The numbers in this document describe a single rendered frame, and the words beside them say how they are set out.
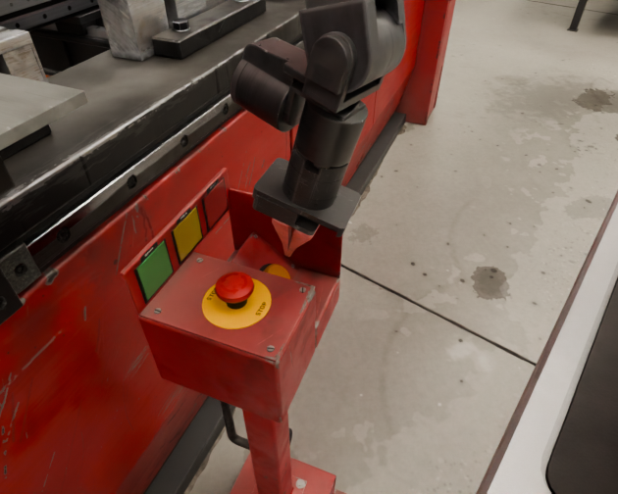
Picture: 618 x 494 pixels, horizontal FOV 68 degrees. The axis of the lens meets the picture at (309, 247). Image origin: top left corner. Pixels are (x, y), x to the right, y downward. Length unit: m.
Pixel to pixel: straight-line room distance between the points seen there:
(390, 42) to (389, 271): 1.30
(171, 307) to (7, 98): 0.23
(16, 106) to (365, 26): 0.26
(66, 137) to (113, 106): 0.09
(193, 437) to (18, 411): 0.65
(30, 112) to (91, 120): 0.28
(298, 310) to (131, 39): 0.53
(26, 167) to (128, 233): 0.16
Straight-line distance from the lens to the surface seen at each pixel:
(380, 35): 0.39
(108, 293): 0.70
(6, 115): 0.39
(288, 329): 0.46
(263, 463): 0.88
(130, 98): 0.71
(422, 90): 2.53
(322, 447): 1.26
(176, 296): 0.51
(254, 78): 0.45
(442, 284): 1.65
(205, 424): 1.26
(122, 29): 0.84
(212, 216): 0.57
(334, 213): 0.47
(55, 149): 0.62
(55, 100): 0.40
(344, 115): 0.41
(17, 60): 0.69
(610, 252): 0.18
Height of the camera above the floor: 1.15
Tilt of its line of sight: 42 degrees down
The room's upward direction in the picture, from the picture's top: straight up
